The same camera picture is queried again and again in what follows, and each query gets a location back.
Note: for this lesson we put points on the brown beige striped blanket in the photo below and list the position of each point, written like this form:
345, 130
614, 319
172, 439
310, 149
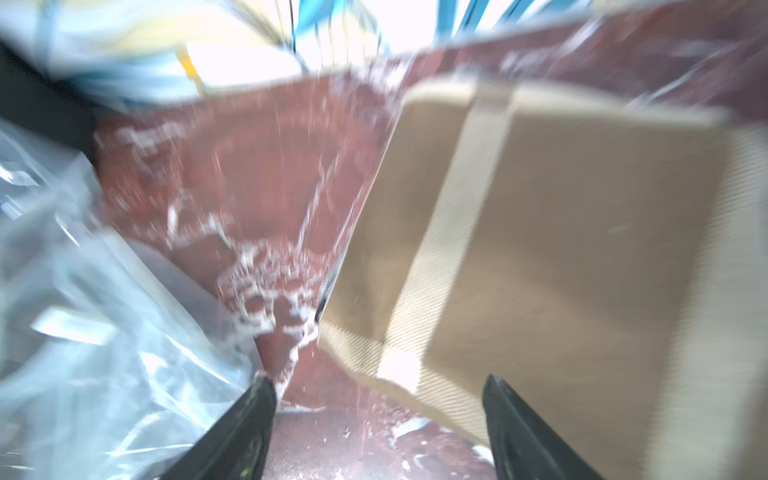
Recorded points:
603, 261

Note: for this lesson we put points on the clear plastic vacuum bag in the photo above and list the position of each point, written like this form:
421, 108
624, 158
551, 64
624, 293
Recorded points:
114, 363

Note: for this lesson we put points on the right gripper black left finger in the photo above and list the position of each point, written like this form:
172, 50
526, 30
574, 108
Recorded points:
236, 446

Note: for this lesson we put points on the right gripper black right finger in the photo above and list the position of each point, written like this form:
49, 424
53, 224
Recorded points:
523, 445

